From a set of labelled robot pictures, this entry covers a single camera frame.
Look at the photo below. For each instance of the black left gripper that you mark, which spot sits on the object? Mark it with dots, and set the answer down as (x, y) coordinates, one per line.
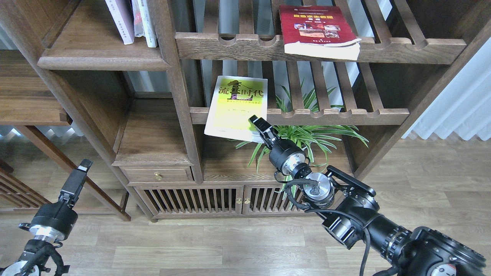
(54, 221)

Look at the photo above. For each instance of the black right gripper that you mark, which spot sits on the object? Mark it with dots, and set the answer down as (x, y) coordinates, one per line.
(285, 155)

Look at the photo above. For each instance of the yellow green book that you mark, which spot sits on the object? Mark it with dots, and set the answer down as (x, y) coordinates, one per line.
(234, 101)

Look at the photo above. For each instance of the white lavender book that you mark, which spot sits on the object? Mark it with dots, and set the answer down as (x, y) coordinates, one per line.
(122, 14)

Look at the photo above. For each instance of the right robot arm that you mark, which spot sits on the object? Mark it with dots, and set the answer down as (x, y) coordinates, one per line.
(350, 213)

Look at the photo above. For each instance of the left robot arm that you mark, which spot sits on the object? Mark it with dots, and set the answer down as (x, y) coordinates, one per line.
(34, 257)

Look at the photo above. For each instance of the green spider plant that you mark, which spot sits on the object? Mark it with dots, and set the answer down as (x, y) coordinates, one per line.
(305, 136)

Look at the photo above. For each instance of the brass drawer knob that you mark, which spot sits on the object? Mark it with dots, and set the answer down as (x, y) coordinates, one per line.
(158, 177)

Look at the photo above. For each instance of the dark wooden bookshelf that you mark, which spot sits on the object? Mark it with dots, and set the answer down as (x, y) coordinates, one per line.
(144, 109)

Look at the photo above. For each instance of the wooden side furniture left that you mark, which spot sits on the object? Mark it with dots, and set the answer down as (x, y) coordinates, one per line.
(26, 103)

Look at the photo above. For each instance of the red paperback book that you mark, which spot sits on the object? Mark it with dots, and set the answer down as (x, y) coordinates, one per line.
(318, 31)

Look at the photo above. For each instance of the upright white book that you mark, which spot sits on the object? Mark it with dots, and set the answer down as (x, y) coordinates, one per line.
(142, 22)

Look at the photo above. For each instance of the white pleated curtain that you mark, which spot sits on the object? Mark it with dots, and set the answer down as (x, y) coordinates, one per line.
(464, 106)

